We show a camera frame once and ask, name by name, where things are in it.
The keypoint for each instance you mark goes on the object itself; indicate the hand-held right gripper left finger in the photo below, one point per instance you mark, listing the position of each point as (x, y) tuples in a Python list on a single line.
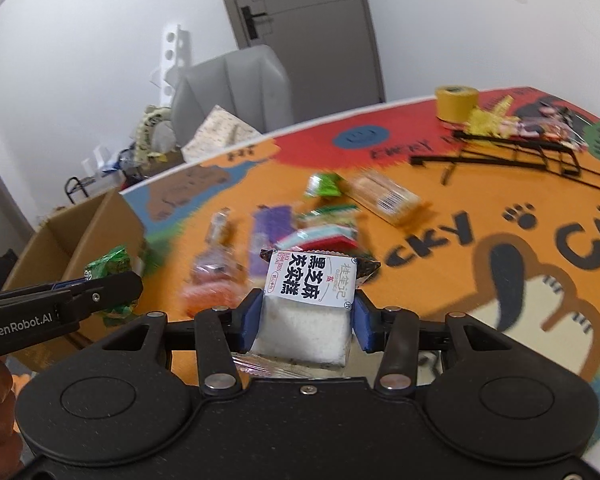
[(250, 321)]

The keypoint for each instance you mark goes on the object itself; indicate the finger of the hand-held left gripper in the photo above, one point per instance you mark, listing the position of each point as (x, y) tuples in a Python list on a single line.
[(112, 290)]

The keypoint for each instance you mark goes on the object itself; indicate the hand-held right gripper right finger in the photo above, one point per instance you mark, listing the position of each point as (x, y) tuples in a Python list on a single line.
[(363, 325)]

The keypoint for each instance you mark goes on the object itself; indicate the white rice cake packet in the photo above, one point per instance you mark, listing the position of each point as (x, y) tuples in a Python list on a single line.
[(300, 320)]

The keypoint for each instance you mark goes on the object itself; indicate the cardboard box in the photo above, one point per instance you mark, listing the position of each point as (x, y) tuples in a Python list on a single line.
[(100, 225)]

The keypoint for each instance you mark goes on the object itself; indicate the person's left hand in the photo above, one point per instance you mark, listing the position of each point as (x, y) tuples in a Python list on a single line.
[(0, 435)]

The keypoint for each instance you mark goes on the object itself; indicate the red pink snack packet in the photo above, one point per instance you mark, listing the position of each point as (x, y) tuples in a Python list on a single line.
[(210, 280)]

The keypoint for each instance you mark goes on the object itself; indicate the purple snack packet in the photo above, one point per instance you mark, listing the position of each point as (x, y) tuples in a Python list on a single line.
[(272, 235)]

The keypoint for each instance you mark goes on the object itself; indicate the red teal snack packet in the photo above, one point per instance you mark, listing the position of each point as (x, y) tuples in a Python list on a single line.
[(325, 240)]

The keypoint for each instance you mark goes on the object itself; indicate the small orange snack packet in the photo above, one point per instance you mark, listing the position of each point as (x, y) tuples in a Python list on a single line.
[(219, 225)]

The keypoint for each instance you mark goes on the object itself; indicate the black shoe rack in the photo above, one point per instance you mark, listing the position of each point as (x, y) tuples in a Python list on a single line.
[(80, 187)]

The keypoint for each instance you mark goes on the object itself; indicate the green white snack packet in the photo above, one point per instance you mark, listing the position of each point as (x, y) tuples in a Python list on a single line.
[(330, 214)]

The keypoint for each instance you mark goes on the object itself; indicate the clear biscuit packet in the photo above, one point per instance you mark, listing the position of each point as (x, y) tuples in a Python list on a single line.
[(385, 197)]

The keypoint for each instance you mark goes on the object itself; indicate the panda print bag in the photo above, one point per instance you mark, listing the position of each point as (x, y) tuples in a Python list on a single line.
[(150, 130)]

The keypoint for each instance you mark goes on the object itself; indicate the dotted cream cushion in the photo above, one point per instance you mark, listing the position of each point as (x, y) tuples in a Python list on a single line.
[(215, 135)]

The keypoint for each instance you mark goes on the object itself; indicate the grey chair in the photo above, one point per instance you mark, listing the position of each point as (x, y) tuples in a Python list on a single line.
[(240, 90)]

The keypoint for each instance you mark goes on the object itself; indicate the yellow tape roll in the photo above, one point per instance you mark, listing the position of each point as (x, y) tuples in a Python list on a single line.
[(456, 105)]

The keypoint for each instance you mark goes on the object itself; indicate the yellow plastic bag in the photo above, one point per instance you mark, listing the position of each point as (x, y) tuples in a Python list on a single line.
[(490, 117)]

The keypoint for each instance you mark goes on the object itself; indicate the clear zip bag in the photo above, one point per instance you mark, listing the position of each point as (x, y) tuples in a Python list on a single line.
[(550, 127)]

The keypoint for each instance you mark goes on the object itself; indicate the grey door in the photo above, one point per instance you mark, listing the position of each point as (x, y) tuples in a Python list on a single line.
[(310, 35)]

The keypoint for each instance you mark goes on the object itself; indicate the white perforated bracket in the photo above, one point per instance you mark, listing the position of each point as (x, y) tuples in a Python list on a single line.
[(172, 55)]

